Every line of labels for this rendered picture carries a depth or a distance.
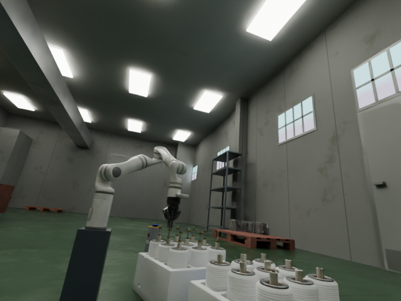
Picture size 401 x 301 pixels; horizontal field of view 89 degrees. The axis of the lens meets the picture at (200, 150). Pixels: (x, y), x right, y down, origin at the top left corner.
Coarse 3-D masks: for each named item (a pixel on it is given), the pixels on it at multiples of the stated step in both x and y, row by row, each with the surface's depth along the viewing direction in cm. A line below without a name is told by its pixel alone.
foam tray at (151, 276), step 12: (144, 264) 106; (156, 264) 96; (144, 276) 103; (156, 276) 94; (168, 276) 86; (180, 276) 88; (192, 276) 91; (204, 276) 94; (132, 288) 111; (144, 288) 100; (156, 288) 91; (168, 288) 84; (180, 288) 87; (144, 300) 97; (156, 300) 88; (168, 300) 83; (180, 300) 86
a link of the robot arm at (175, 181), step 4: (172, 164) 116; (176, 164) 116; (172, 168) 115; (176, 168) 115; (172, 172) 115; (176, 172) 117; (172, 176) 115; (176, 176) 114; (172, 180) 114; (176, 180) 114; (180, 180) 115; (172, 184) 114; (176, 184) 114; (180, 184) 115; (180, 188) 115
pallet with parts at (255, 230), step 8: (232, 224) 448; (248, 224) 443; (256, 224) 421; (264, 224) 412; (216, 232) 435; (224, 232) 403; (232, 232) 384; (240, 232) 409; (248, 232) 436; (256, 232) 416; (264, 232) 407; (224, 240) 397; (232, 240) 379; (240, 240) 416; (248, 240) 330; (256, 240) 329; (264, 240) 335; (272, 240) 340; (280, 240) 346; (288, 240) 355; (272, 248) 336; (288, 248) 352
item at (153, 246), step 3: (150, 243) 114; (153, 243) 112; (156, 243) 112; (159, 243) 112; (150, 246) 113; (153, 246) 112; (156, 246) 111; (150, 249) 112; (153, 249) 111; (156, 249) 111; (150, 252) 111; (153, 252) 111; (156, 252) 111; (150, 255) 111; (153, 255) 110; (156, 255) 110
